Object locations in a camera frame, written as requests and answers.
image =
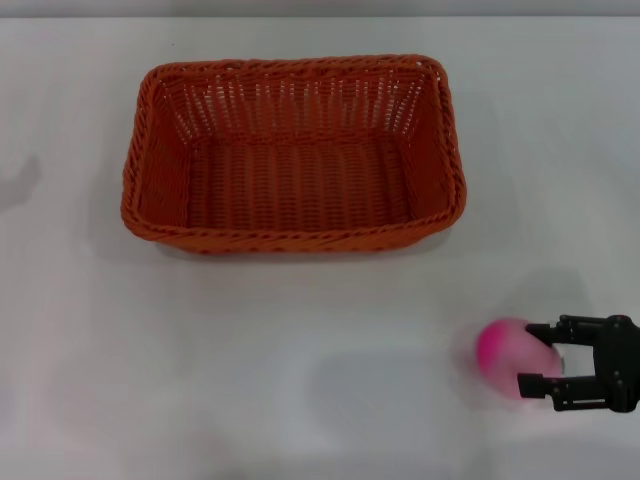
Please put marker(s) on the pink peach toy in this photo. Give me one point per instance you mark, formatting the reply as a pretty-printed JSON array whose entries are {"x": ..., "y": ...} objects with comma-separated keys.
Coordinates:
[{"x": 505, "y": 357}]

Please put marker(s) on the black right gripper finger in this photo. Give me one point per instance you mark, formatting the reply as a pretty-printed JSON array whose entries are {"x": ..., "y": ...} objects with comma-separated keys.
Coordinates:
[
  {"x": 570, "y": 390},
  {"x": 575, "y": 332}
]

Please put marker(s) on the orange woven plastic basket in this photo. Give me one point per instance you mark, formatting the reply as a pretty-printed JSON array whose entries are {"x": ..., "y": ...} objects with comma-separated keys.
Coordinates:
[{"x": 300, "y": 190}]

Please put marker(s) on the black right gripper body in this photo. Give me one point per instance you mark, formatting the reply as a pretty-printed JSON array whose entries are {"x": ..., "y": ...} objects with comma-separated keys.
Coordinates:
[{"x": 622, "y": 360}]

